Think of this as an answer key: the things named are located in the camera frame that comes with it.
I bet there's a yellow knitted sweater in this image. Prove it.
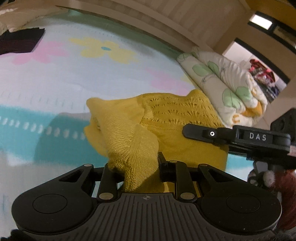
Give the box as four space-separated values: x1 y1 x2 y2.
84 89 228 193

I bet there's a white floral folded quilt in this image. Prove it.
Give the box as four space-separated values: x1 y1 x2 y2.
177 46 268 127

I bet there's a beige wooden headboard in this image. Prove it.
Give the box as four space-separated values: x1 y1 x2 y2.
55 0 252 52

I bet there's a floral pastel bed sheet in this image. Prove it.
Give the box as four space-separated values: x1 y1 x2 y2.
0 12 255 237

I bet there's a dark striped folded garment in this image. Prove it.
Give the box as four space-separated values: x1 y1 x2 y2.
0 28 45 55

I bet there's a beige pillow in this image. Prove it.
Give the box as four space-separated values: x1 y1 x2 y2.
1 1 68 35

